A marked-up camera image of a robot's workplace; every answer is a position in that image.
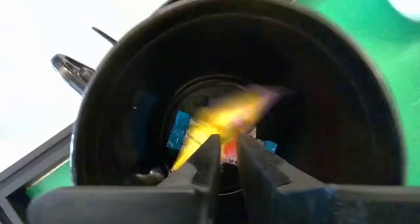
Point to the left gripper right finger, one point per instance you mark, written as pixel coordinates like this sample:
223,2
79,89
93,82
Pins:
311,206

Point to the yellow Sour Patch Kids pack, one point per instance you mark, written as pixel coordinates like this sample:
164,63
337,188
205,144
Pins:
229,115

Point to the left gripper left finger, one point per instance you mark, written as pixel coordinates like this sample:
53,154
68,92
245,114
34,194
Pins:
131,206

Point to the black halloween bucket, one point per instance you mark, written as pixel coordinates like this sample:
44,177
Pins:
311,69

